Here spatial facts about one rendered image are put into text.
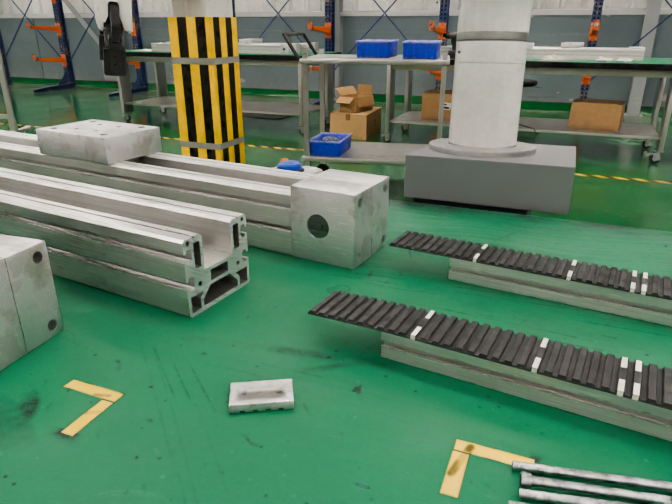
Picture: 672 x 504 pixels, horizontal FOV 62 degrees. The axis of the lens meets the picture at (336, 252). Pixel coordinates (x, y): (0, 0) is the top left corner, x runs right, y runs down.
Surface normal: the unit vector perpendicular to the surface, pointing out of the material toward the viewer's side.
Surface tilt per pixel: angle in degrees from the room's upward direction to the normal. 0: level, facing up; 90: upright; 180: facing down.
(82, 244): 90
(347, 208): 90
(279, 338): 0
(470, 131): 86
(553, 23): 90
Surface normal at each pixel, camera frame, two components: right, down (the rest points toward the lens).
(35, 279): 0.95, 0.12
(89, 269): -0.48, 0.33
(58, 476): 0.00, -0.93
